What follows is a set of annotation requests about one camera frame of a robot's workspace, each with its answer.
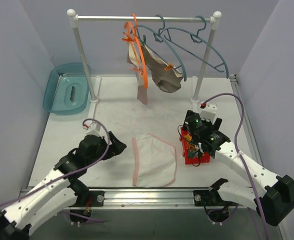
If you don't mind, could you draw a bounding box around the orange clothespin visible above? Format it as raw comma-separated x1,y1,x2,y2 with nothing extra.
164,63,173,71

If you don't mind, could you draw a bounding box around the white clothes rack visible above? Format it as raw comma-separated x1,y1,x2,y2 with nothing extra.
67,9,230,113

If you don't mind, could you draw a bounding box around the red plastic bin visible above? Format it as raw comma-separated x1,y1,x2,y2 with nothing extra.
177,125,211,167

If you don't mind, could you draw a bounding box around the white pink-trimmed underwear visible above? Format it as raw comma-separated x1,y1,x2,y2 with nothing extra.
132,133,177,188

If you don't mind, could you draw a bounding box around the grey beige underwear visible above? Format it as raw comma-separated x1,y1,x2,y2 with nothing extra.
142,45,183,94

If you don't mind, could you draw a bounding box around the teal plastic basin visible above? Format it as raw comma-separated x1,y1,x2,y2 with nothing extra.
42,62,89,115

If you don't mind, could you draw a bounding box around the colourful clothespins pile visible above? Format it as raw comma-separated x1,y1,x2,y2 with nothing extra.
184,133,199,159

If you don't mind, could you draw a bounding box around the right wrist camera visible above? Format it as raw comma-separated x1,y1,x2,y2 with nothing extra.
199,102,218,123

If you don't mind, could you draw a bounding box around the beige brown underwear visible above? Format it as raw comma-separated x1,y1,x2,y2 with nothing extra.
126,42,148,105

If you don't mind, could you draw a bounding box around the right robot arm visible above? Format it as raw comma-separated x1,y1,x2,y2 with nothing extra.
183,110,294,227

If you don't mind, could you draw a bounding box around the orange plastic hanger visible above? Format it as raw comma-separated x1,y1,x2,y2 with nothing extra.
122,13,148,89

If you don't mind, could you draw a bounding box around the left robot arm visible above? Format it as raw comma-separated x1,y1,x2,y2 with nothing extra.
0,131,127,240

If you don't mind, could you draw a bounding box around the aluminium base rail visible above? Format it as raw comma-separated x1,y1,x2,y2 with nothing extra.
14,186,284,210

